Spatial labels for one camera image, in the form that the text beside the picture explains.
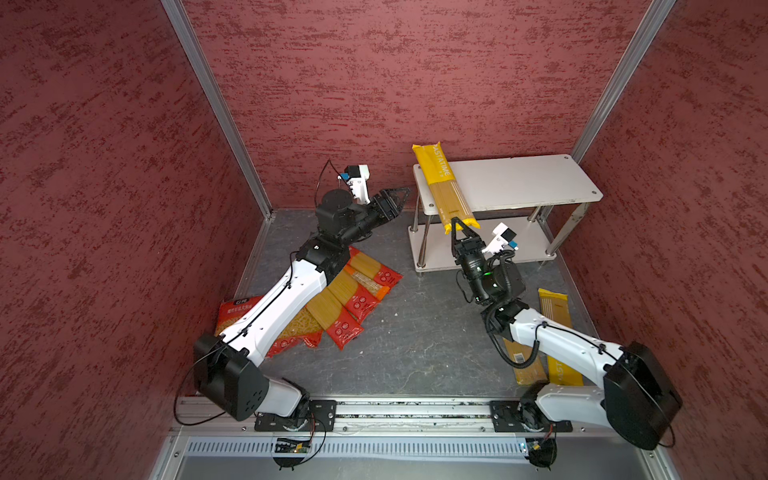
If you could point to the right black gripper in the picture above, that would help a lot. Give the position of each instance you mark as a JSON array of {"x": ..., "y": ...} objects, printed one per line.
[{"x": 462, "y": 248}]

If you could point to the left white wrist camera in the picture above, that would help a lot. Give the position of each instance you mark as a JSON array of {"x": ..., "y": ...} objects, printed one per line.
[{"x": 355, "y": 177}]

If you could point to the left aluminium corner post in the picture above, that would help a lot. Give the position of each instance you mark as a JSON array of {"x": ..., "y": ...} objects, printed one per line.
[{"x": 187, "y": 37}]

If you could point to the right circuit board with wires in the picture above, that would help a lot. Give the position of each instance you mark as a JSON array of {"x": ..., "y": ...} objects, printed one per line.
[{"x": 541, "y": 452}]

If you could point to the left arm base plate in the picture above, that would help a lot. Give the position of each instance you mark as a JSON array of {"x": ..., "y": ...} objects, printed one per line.
[{"x": 308, "y": 415}]

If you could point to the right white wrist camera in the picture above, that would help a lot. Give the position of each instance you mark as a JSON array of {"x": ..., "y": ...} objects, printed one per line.
[{"x": 503, "y": 239}]

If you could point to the large red macaroni bag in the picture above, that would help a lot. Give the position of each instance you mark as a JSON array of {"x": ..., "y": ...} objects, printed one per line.
[{"x": 232, "y": 311}]

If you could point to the red spaghetti bag rear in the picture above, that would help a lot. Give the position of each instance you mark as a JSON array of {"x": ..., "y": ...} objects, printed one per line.
[{"x": 373, "y": 269}]

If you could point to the left circuit board with wires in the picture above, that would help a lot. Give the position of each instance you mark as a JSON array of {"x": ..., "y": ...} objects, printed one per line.
[{"x": 291, "y": 453}]

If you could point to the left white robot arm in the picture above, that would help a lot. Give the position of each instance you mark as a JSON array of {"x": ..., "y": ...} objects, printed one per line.
[{"x": 226, "y": 366}]

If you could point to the white two-tier shelf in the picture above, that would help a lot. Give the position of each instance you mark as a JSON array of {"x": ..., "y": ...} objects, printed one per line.
[{"x": 541, "y": 198}]

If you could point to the small red macaroni bag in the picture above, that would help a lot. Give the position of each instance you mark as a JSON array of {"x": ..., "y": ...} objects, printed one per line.
[{"x": 302, "y": 329}]

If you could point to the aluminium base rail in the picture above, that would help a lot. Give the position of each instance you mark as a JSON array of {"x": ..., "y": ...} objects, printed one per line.
[{"x": 359, "y": 415}]

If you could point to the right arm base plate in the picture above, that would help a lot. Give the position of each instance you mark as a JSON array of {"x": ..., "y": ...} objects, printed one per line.
[{"x": 507, "y": 415}]

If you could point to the circuit board with wires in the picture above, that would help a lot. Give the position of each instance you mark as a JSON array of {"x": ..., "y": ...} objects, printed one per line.
[
  {"x": 541, "y": 452},
  {"x": 291, "y": 453}
]

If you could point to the aluminium corner post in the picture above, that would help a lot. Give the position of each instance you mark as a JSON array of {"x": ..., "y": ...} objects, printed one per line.
[
  {"x": 647, "y": 30},
  {"x": 187, "y": 37}
]

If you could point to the orange pasta bag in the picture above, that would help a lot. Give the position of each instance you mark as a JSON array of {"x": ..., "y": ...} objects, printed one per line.
[{"x": 377, "y": 290}]

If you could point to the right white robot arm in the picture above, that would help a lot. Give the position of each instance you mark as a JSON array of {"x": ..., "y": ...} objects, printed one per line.
[{"x": 629, "y": 391}]

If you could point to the red spaghetti bag middle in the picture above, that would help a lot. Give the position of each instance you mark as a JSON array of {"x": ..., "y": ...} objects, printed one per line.
[{"x": 353, "y": 296}]

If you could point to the red spaghetti bag front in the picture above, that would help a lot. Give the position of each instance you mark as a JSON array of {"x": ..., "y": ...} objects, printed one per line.
[{"x": 335, "y": 320}]

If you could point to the red spaghetti bag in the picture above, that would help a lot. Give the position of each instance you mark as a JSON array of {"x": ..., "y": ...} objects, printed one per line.
[
  {"x": 353, "y": 296},
  {"x": 373, "y": 269},
  {"x": 335, "y": 320}
]

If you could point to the right aluminium corner post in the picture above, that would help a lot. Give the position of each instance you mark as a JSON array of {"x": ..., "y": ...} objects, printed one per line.
[{"x": 647, "y": 30}]

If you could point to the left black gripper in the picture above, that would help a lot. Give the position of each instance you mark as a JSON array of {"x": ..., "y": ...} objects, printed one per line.
[{"x": 391, "y": 210}]

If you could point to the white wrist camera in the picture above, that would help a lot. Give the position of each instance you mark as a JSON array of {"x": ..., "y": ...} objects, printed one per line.
[
  {"x": 503, "y": 239},
  {"x": 355, "y": 177}
]

